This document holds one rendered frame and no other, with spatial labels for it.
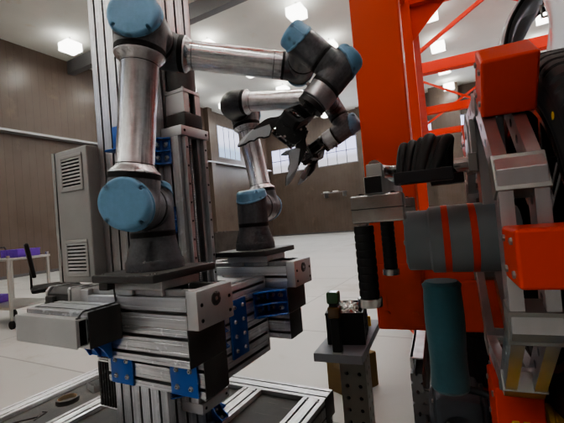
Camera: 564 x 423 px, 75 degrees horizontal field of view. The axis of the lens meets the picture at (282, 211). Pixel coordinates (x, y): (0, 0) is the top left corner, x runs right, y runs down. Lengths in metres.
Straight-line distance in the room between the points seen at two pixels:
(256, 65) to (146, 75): 0.29
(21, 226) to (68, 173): 10.86
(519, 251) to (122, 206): 0.72
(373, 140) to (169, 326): 0.86
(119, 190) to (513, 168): 0.72
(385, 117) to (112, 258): 1.05
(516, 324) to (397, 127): 0.85
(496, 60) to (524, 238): 0.28
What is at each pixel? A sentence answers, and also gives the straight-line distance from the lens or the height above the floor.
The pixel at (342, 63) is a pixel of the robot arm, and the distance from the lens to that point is 0.93.
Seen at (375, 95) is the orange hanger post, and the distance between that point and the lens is 1.35.
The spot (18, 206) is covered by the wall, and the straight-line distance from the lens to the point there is 12.35.
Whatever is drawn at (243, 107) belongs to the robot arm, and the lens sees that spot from 1.46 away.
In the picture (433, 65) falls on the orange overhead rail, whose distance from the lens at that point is 7.18.
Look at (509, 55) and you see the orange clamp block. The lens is 0.66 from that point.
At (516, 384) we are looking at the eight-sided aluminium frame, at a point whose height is 0.62.
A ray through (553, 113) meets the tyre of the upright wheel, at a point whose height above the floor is 1.03.
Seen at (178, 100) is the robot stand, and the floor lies 1.34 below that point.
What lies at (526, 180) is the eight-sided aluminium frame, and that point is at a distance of 0.59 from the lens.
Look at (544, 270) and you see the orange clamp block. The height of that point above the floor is 0.84.
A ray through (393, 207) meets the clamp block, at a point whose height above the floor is 0.92.
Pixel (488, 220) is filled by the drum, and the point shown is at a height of 0.88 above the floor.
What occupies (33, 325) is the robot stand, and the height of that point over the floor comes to 0.71.
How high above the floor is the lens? 0.92
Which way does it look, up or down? 1 degrees up
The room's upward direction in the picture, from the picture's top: 5 degrees counter-clockwise
